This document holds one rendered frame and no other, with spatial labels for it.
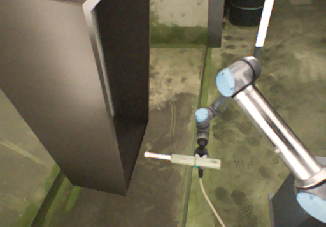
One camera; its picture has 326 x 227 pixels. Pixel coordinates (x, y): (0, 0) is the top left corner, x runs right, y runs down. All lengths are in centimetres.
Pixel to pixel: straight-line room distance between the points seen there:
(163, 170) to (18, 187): 111
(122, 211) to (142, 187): 23
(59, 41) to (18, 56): 15
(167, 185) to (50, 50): 151
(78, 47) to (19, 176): 160
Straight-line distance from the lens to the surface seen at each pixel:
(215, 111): 154
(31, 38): 62
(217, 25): 297
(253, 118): 101
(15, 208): 205
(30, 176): 207
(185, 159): 140
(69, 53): 59
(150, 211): 186
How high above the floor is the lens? 181
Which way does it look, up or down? 48 degrees down
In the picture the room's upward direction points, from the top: 11 degrees counter-clockwise
